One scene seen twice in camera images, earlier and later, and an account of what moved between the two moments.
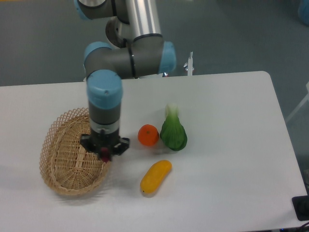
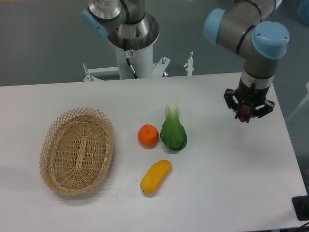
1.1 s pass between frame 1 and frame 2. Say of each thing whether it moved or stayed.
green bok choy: stayed
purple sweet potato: moved
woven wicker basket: stayed
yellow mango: stayed
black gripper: moved
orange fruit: stayed
